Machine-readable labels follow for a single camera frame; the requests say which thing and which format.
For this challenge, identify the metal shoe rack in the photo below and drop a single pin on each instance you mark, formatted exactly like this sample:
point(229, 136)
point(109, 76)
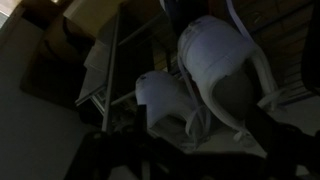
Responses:
point(110, 66)

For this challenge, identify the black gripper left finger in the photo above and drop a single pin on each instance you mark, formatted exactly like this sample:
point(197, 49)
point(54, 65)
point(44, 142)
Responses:
point(141, 116)

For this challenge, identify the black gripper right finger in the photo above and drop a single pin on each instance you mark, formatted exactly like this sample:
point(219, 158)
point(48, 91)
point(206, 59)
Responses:
point(266, 133)

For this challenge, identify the white lace-up sneaker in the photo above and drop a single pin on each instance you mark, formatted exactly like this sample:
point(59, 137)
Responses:
point(160, 93)

